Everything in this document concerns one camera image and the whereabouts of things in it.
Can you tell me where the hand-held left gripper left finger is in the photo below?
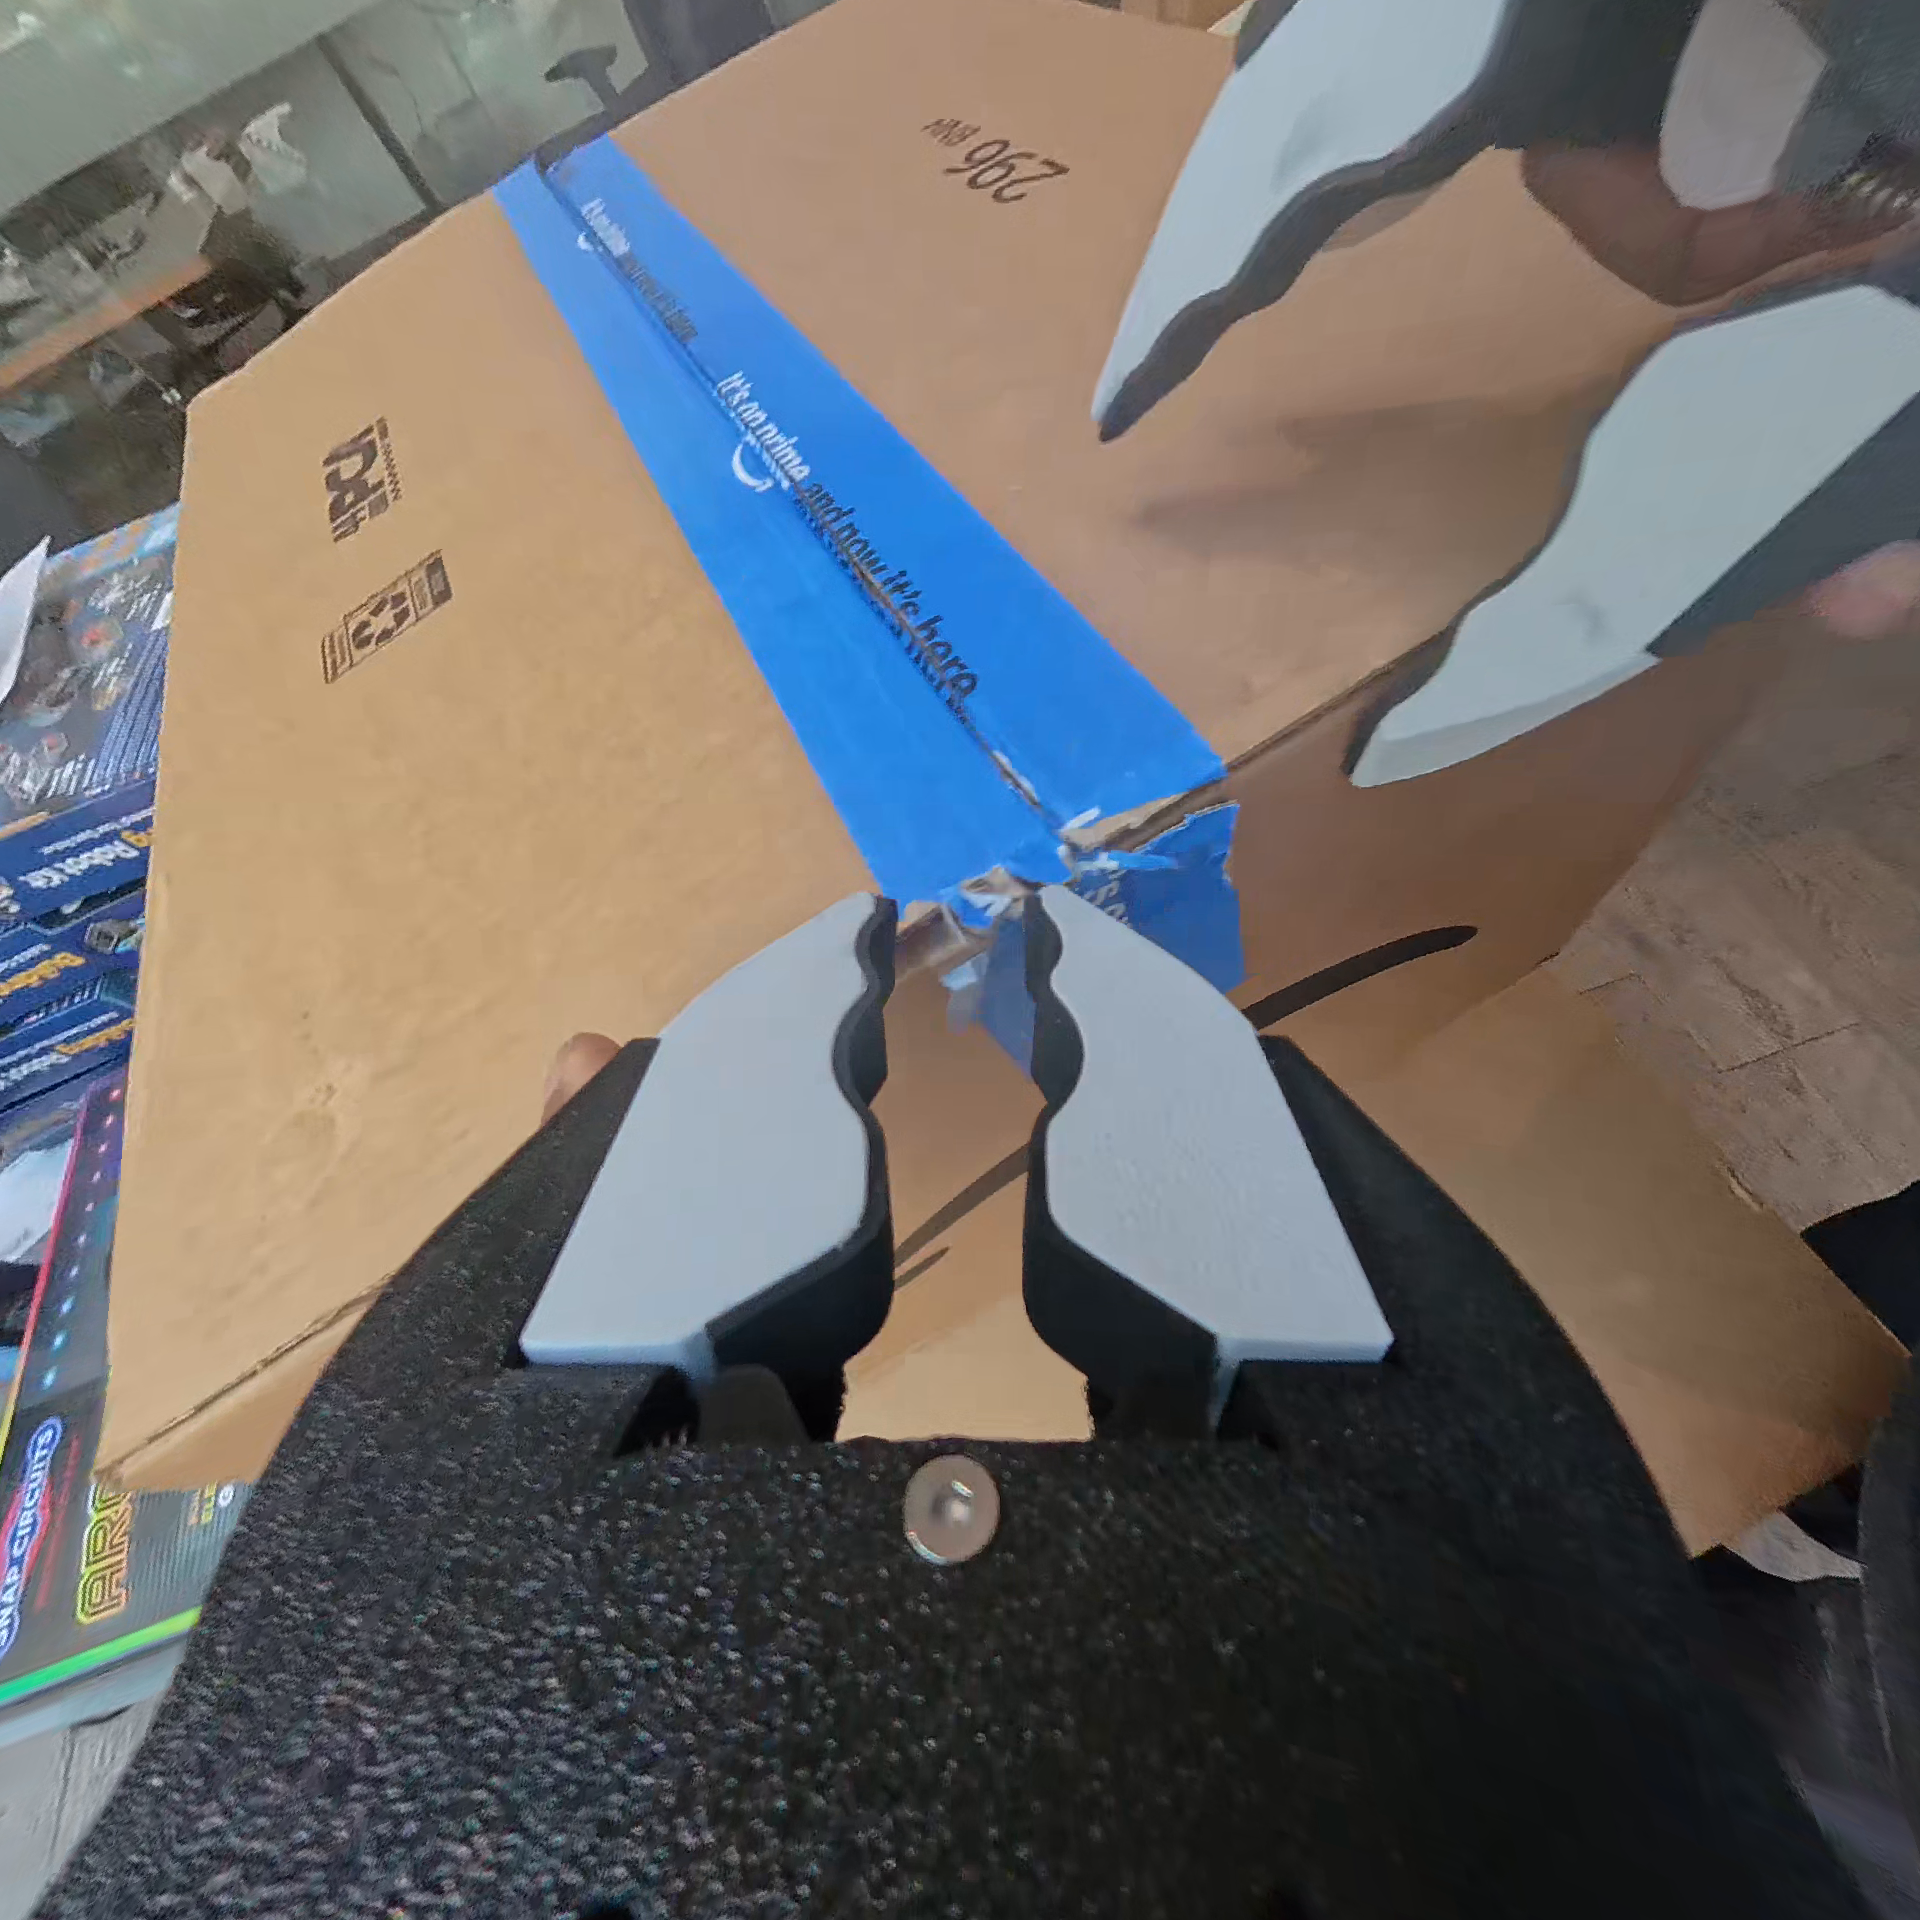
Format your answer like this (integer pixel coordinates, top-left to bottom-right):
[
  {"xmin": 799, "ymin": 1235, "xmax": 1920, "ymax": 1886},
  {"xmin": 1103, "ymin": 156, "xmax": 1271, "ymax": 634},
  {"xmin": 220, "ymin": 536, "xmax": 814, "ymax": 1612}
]
[{"xmin": 516, "ymin": 892, "xmax": 902, "ymax": 1442}]

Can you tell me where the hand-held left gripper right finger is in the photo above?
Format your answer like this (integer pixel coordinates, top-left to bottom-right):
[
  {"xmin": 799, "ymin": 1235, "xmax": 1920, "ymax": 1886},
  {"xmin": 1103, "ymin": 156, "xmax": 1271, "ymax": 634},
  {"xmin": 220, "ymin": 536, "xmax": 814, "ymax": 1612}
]
[{"xmin": 1016, "ymin": 885, "xmax": 1398, "ymax": 1440}]

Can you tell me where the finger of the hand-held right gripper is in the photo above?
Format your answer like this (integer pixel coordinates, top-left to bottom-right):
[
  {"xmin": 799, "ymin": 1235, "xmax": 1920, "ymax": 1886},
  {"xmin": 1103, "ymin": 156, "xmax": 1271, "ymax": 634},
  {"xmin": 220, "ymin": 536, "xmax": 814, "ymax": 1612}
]
[
  {"xmin": 1342, "ymin": 277, "xmax": 1920, "ymax": 793},
  {"xmin": 1088, "ymin": 0, "xmax": 1524, "ymax": 446}
]

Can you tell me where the brown cardboard box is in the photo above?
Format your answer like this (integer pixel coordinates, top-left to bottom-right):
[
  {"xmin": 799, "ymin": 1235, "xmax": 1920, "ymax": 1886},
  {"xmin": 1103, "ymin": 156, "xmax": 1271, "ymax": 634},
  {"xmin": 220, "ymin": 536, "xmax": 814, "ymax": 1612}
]
[{"xmin": 90, "ymin": 0, "xmax": 1908, "ymax": 1562}]

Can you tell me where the blue packing tape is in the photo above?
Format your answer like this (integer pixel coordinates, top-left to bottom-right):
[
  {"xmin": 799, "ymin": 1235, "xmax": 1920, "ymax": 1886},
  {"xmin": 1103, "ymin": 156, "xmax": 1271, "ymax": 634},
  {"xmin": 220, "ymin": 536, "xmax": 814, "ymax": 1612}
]
[{"xmin": 493, "ymin": 133, "xmax": 1248, "ymax": 1075}]

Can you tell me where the wooden desk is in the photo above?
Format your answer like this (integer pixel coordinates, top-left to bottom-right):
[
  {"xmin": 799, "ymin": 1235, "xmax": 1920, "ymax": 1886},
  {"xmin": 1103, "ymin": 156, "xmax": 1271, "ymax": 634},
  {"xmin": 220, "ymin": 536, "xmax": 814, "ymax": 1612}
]
[{"xmin": 1560, "ymin": 631, "xmax": 1920, "ymax": 1232}]

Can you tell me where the person's left hand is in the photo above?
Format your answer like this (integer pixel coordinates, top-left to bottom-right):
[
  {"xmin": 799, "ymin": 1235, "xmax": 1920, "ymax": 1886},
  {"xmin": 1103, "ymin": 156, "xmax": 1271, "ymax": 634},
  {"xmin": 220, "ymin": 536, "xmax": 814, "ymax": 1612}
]
[{"xmin": 536, "ymin": 1032, "xmax": 624, "ymax": 1124}]

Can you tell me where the person's right hand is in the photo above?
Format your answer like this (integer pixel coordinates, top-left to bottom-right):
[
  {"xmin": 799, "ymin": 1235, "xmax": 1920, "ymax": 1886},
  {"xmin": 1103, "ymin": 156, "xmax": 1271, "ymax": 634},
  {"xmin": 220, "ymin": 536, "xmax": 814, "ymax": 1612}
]
[{"xmin": 1523, "ymin": 143, "xmax": 1920, "ymax": 640}]

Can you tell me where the blue toy kit box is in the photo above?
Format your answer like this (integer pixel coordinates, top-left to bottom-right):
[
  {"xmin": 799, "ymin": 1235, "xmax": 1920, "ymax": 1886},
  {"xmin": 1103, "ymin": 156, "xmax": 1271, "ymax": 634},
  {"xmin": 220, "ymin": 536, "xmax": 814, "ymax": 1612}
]
[
  {"xmin": 0, "ymin": 816, "xmax": 161, "ymax": 941},
  {"xmin": 0, "ymin": 990, "xmax": 144, "ymax": 1117},
  {"xmin": 0, "ymin": 507, "xmax": 183, "ymax": 840},
  {"xmin": 0, "ymin": 900, "xmax": 152, "ymax": 1039}
]

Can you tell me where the person's dark clothing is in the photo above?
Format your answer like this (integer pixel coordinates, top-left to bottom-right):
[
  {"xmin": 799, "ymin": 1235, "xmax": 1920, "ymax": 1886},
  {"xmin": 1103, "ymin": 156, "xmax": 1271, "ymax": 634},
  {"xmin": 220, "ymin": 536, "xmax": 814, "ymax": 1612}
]
[{"xmin": 1797, "ymin": 1193, "xmax": 1920, "ymax": 1878}]

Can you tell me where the black colourful print box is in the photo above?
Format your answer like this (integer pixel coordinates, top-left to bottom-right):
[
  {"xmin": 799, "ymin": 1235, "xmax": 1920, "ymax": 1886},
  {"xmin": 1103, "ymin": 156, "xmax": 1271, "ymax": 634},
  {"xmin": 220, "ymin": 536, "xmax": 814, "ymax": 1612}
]
[{"xmin": 0, "ymin": 1065, "xmax": 259, "ymax": 1713}]

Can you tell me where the white paper sheet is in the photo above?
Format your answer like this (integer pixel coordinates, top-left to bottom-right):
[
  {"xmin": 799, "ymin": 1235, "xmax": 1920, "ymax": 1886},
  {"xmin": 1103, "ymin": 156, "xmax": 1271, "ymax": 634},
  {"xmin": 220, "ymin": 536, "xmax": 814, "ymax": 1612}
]
[{"xmin": 0, "ymin": 536, "xmax": 55, "ymax": 678}]

